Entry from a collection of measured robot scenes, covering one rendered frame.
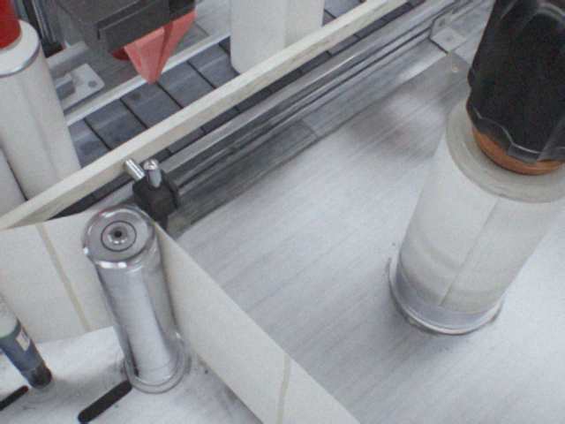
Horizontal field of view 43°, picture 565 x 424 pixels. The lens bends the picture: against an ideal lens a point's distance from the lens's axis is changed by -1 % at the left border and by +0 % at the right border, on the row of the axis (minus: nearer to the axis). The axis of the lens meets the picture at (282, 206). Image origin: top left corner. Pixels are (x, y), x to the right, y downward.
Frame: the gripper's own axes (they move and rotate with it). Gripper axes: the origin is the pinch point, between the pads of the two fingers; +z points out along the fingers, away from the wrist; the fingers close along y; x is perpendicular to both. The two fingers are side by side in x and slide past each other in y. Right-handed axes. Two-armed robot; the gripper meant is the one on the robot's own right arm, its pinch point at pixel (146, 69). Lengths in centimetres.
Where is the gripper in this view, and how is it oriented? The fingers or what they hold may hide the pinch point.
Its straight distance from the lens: 51.3
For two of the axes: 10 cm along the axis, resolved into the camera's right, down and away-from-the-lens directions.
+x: -6.6, -6.4, 3.9
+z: -0.5, 5.5, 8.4
